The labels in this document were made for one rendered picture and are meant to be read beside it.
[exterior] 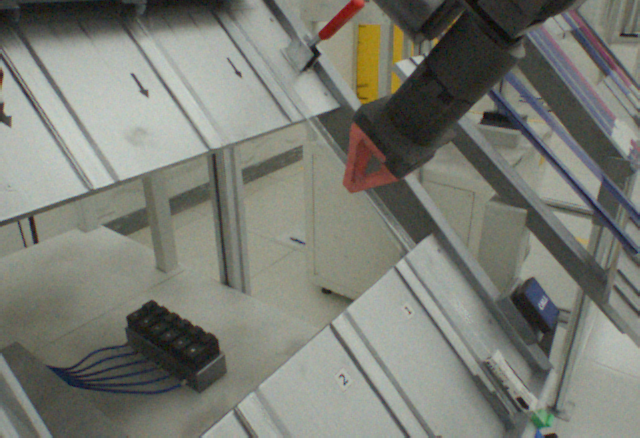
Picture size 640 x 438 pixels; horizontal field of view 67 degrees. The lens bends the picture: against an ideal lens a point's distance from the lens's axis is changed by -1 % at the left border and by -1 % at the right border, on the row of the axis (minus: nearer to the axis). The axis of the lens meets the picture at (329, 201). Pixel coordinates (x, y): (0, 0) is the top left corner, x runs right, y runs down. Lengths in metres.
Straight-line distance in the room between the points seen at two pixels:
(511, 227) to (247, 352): 0.43
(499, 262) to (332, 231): 0.99
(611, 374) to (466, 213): 0.71
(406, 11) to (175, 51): 0.22
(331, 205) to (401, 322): 1.23
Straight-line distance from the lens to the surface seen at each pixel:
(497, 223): 0.79
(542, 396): 0.57
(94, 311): 0.91
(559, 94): 1.28
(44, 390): 0.72
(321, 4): 1.55
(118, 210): 2.49
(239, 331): 0.80
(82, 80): 0.44
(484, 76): 0.40
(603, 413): 1.69
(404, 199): 0.57
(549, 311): 0.60
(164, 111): 0.45
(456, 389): 0.50
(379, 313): 0.46
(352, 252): 1.71
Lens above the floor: 1.12
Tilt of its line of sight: 24 degrees down
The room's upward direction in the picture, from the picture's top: straight up
